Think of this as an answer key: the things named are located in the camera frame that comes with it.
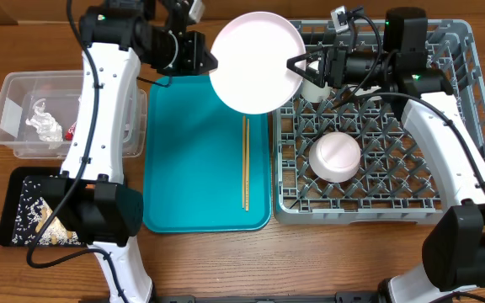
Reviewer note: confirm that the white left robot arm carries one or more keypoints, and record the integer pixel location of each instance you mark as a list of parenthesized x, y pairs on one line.
[(89, 195)]

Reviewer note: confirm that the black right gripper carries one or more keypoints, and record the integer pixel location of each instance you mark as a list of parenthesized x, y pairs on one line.
[(333, 67)]

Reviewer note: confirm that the cream plastic cup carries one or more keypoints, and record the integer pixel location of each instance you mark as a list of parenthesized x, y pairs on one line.
[(314, 94)]

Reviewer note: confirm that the foil wrapper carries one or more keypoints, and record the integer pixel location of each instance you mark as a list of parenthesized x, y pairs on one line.
[(46, 126)]

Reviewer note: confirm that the pink plate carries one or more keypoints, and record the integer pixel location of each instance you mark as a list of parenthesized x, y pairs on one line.
[(252, 53)]

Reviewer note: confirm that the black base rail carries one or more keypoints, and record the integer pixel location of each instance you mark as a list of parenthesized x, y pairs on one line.
[(339, 297)]

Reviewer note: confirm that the red snack wrapper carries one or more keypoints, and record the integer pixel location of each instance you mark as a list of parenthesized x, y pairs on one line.
[(70, 132)]

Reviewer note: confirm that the grey dishwasher rack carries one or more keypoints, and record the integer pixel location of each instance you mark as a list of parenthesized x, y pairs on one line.
[(393, 182)]

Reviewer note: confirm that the black waste tray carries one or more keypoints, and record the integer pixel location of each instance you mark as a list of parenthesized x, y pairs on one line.
[(12, 197)]

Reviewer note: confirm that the rice and peanut scraps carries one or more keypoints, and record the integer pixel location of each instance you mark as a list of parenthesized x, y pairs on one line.
[(32, 214)]

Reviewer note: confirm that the clear plastic waste bin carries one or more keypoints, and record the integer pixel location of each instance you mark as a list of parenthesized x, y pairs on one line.
[(21, 92)]

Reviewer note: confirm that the small pink bowl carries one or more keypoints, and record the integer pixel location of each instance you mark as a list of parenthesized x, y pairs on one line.
[(335, 157)]

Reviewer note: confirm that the teal plastic tray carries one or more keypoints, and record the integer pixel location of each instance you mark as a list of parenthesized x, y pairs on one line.
[(193, 178)]

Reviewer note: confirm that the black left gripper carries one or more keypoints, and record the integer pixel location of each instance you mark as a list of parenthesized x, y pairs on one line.
[(194, 45)]

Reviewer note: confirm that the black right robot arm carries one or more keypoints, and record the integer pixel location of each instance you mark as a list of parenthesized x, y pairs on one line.
[(422, 98)]

